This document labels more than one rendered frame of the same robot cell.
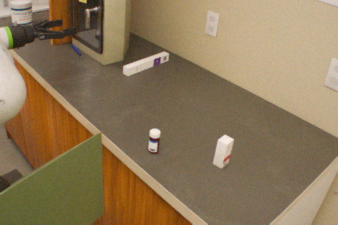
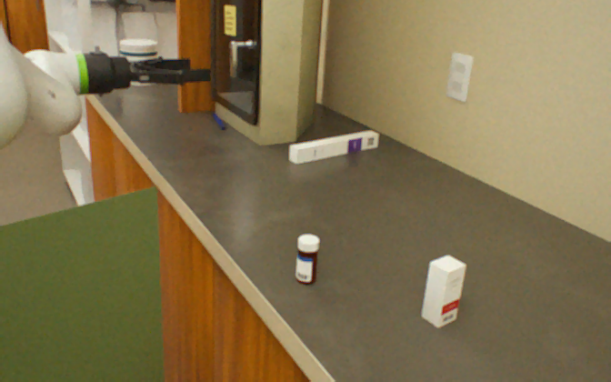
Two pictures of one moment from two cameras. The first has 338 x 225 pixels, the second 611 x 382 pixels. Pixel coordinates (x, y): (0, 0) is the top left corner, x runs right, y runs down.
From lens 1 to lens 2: 24 cm
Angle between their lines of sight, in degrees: 15
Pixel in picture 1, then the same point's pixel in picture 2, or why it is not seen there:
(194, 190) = (367, 362)
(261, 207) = not seen: outside the picture
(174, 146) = (350, 276)
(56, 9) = (189, 50)
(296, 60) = not seen: outside the picture
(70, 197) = (70, 318)
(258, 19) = (549, 57)
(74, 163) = (84, 240)
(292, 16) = not seen: outside the picture
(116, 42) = (283, 106)
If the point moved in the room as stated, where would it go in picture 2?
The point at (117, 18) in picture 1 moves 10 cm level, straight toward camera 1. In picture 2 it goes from (287, 63) to (282, 70)
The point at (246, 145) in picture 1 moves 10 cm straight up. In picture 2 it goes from (504, 292) to (515, 236)
